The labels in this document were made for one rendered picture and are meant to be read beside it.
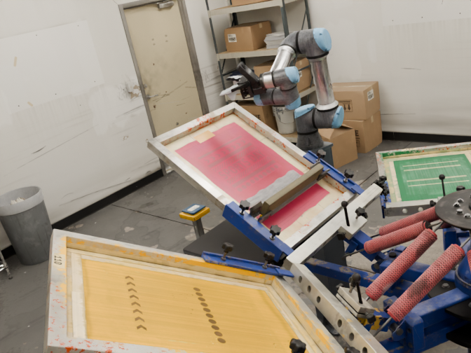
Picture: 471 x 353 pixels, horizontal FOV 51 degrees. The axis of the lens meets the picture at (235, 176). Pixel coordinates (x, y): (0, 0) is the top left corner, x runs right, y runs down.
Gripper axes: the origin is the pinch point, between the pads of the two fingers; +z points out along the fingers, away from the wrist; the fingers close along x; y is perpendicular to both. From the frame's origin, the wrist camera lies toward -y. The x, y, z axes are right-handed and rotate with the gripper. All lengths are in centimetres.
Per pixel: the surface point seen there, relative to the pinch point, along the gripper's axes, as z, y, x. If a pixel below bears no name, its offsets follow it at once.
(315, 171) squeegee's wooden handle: -37, 38, -25
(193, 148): 15.6, 17.4, -21.4
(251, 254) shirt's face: -1, 66, -44
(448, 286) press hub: -82, 56, -78
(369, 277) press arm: -54, 69, -60
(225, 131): 6.0, 22.9, -2.0
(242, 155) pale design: -3.3, 29.1, -16.4
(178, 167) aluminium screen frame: 16.4, 14.0, -40.4
